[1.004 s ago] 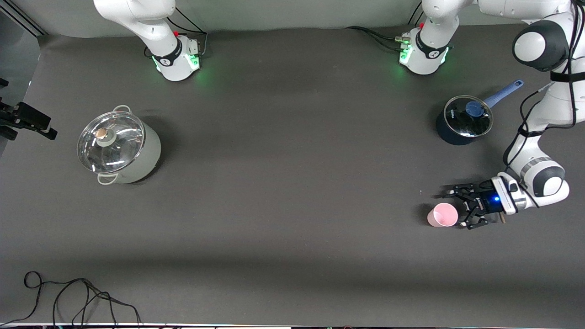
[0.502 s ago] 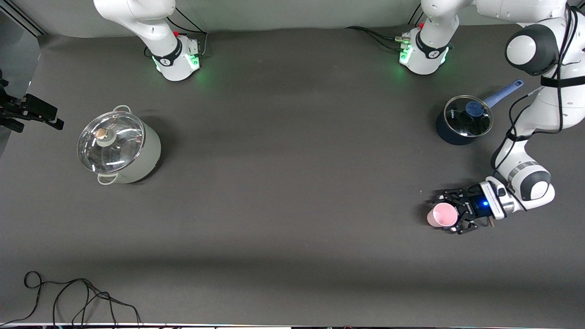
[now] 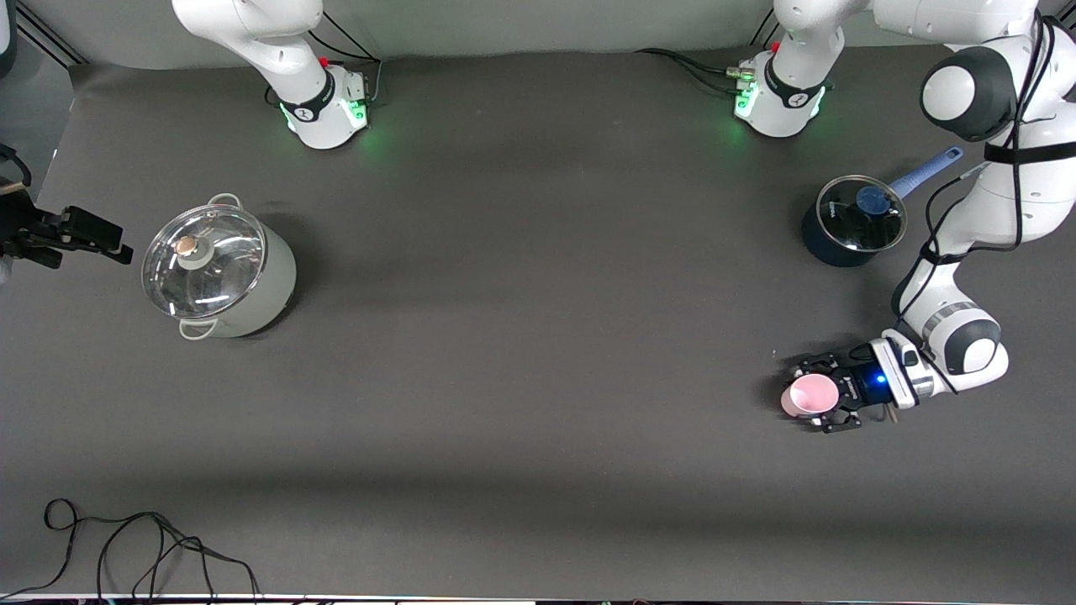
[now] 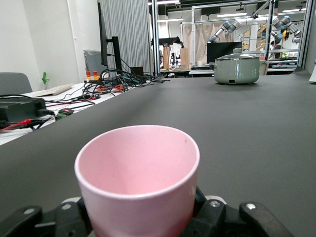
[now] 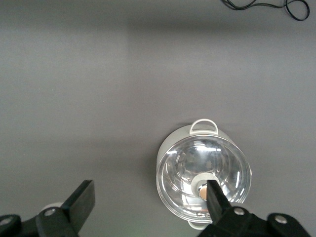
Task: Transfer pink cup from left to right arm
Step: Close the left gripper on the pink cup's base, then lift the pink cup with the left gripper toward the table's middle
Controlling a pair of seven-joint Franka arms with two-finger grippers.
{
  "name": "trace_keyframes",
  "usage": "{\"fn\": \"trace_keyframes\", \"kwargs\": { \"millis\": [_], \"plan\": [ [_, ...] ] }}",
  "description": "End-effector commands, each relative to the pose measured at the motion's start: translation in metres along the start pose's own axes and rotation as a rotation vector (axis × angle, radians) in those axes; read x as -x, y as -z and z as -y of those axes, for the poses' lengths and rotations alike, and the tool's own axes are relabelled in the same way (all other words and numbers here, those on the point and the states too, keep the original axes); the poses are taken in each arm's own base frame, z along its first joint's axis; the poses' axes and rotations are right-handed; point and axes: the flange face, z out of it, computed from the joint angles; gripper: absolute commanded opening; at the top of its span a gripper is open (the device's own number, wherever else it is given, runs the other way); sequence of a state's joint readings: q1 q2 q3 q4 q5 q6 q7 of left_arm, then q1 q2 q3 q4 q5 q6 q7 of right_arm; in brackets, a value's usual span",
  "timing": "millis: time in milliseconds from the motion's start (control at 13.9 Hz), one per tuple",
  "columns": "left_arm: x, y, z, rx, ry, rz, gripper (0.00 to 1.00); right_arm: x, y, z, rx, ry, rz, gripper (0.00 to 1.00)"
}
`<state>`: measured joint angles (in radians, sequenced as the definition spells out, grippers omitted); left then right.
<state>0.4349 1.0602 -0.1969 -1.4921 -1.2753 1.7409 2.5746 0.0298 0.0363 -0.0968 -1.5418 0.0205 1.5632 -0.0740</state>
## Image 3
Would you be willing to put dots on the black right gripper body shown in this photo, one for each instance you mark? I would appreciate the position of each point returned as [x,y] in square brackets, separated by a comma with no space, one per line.
[25,232]

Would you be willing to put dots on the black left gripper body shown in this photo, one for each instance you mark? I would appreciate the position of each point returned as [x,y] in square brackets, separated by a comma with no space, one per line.
[859,387]

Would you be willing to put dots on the pink plastic cup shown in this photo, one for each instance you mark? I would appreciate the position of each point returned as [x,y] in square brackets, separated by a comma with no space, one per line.
[809,395]

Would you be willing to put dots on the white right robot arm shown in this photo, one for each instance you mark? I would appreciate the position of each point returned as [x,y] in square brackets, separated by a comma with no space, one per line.
[286,59]

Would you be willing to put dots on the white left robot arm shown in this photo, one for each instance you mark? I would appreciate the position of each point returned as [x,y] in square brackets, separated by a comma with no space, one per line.
[1009,202]

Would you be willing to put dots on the glass lid with brass knob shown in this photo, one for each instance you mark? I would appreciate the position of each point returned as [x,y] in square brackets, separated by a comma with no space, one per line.
[206,269]

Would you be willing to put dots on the dark blue saucepan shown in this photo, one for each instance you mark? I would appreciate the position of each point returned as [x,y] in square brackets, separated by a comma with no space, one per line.
[824,248]

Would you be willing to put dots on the glass lid with blue knob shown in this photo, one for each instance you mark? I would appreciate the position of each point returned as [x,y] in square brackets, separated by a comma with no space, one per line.
[849,223]

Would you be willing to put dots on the pale green cooking pot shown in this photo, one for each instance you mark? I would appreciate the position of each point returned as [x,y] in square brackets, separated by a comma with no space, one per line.
[261,294]

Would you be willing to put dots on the dark grey table mat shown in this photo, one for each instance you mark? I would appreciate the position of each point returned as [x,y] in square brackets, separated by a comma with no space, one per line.
[538,336]

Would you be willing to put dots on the aluminium frame rail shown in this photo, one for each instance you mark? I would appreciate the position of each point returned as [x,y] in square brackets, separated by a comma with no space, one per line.
[50,38]

